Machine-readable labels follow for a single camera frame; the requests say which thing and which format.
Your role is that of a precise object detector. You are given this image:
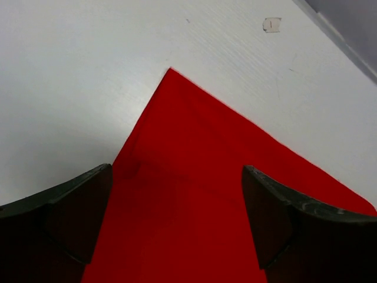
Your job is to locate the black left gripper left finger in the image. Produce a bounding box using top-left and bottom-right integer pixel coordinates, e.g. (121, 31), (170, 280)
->
(1, 164), (113, 282)

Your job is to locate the small beige tape piece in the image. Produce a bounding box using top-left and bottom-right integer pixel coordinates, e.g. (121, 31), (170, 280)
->
(262, 17), (282, 33)

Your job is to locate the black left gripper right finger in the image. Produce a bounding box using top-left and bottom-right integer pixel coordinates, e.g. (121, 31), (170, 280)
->
(242, 166), (376, 282)

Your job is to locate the red t-shirt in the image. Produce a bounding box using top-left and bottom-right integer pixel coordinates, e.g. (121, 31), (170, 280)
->
(82, 69), (376, 282)

